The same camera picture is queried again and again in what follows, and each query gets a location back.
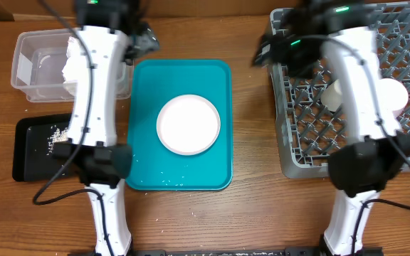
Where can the clear plastic waste bin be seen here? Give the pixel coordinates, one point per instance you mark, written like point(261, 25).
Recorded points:
point(39, 58)

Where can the large pink plate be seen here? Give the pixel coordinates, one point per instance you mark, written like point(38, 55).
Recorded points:
point(188, 125)

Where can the pale green cup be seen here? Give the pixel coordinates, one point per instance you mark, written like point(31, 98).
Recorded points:
point(332, 96)

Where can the black tray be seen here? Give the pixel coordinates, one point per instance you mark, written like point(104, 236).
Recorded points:
point(30, 162)

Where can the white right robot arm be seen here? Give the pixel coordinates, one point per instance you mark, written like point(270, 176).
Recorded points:
point(339, 32)

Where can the teal serving tray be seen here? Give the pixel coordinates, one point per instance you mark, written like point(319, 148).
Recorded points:
point(154, 167)

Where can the white napkin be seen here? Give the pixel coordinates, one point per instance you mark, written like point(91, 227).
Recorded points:
point(73, 54)

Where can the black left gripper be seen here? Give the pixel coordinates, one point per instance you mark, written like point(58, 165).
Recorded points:
point(148, 40)

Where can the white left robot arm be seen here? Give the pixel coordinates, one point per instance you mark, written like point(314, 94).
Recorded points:
point(110, 34)

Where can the small pink saucer plate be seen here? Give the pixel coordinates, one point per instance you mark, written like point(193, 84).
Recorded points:
point(393, 94)

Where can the spilled rice pile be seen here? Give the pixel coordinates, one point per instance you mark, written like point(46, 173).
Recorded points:
point(57, 134)

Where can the grey dishwasher rack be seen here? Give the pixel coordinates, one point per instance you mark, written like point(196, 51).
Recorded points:
point(307, 131)

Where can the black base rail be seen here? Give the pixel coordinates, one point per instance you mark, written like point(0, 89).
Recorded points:
point(289, 251)

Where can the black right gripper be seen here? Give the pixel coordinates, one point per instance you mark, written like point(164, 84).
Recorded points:
point(277, 44)

